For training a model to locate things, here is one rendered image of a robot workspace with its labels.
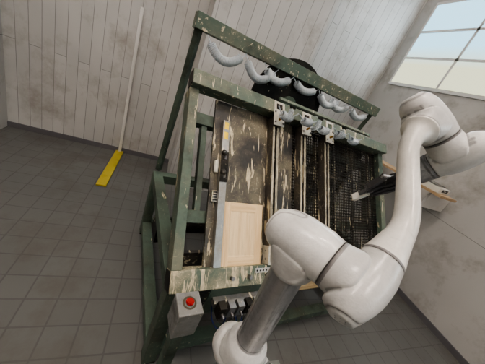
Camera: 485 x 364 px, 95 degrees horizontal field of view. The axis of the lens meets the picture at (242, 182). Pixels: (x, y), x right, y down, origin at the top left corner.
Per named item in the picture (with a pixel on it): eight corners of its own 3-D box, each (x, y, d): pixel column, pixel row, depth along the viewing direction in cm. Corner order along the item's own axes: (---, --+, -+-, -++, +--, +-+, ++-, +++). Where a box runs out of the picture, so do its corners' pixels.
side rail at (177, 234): (166, 266, 130) (171, 271, 120) (185, 94, 148) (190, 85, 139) (177, 266, 133) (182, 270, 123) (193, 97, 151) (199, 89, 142)
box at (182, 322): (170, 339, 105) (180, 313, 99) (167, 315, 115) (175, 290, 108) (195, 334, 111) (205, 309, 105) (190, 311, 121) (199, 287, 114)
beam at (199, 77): (187, 89, 143) (192, 81, 134) (188, 75, 145) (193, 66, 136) (377, 155, 253) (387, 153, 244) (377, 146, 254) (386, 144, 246)
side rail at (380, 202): (372, 255, 235) (383, 257, 226) (368, 155, 254) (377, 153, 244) (376, 255, 239) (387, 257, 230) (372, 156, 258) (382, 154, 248)
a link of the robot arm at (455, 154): (440, 170, 80) (418, 141, 79) (500, 148, 69) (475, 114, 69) (443, 184, 72) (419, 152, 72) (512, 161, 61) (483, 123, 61)
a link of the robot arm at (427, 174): (421, 149, 77) (403, 158, 81) (431, 170, 71) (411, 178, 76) (432, 160, 81) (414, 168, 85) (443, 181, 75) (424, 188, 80)
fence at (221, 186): (210, 266, 137) (213, 268, 133) (221, 121, 153) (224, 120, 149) (217, 266, 139) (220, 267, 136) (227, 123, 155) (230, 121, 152)
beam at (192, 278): (163, 289, 127) (167, 295, 118) (166, 266, 129) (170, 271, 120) (377, 266, 237) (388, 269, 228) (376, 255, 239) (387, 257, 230)
